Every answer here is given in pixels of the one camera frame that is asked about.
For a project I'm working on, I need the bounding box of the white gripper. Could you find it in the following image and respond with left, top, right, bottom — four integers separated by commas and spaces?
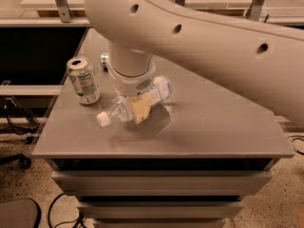
108, 57, 156, 124

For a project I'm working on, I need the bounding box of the clear plastic water bottle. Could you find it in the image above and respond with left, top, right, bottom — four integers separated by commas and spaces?
97, 76, 173, 127

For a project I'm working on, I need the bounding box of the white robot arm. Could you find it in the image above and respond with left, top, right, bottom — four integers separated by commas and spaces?
85, 0, 304, 124

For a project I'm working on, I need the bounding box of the lying silver blue can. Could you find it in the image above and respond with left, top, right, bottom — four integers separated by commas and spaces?
100, 53, 108, 71

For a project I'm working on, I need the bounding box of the upright green white soda can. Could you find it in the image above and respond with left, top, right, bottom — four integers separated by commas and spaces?
66, 57, 101, 105

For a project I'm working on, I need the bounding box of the grey drawer cabinet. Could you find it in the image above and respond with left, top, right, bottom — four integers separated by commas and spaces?
31, 27, 296, 228

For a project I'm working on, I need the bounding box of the black office chair base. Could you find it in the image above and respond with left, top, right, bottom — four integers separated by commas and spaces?
0, 154, 31, 169

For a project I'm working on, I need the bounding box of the grey seat cushion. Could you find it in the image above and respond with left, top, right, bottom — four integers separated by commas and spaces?
0, 198, 41, 228

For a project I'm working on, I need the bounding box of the metal railing bracket left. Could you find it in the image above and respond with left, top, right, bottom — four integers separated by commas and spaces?
55, 0, 72, 23

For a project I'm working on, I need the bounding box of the black floor cables left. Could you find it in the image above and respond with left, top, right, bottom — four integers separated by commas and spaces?
0, 96, 42, 144

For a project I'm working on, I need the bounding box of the black cable under cabinet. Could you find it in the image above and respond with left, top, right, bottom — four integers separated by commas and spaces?
47, 192, 86, 228

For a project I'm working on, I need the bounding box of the metal railing bracket right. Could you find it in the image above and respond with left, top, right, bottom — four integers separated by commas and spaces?
246, 0, 265, 21

